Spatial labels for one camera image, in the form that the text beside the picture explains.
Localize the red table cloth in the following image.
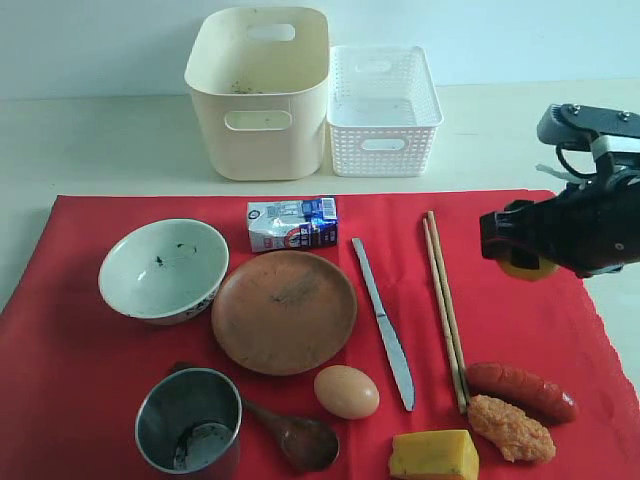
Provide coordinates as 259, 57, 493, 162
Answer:
1, 191, 639, 479

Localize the white perforated plastic basket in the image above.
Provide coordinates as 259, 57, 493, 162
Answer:
327, 45, 443, 177

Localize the orange fried chicken piece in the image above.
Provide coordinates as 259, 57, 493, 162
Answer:
467, 395, 556, 463

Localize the dark wooden spoon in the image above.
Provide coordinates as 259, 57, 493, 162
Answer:
171, 361, 341, 473

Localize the cream plastic bin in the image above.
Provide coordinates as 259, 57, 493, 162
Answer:
184, 6, 329, 181

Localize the red sausage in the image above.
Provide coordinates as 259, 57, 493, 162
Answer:
465, 362, 579, 423

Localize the brown wooden plate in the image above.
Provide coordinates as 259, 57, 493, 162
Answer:
211, 250, 358, 376

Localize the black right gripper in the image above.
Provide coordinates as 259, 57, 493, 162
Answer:
480, 168, 639, 278

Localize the brown egg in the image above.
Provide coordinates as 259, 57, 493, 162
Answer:
314, 365, 380, 420

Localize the blue white milk carton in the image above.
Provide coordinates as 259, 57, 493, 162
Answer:
246, 197, 338, 253

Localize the stainless steel cup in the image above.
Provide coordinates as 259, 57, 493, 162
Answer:
134, 367, 243, 479

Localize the white ceramic bowl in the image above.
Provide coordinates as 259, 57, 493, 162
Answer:
98, 218, 230, 326

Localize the yellow lemon piece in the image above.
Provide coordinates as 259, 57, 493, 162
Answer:
498, 257, 559, 282

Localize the yellow cheese wedge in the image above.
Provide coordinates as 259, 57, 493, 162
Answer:
388, 429, 479, 480

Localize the silver table knife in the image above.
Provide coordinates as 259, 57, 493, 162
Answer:
351, 238, 416, 412

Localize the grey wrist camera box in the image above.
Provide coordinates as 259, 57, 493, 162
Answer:
537, 103, 639, 151

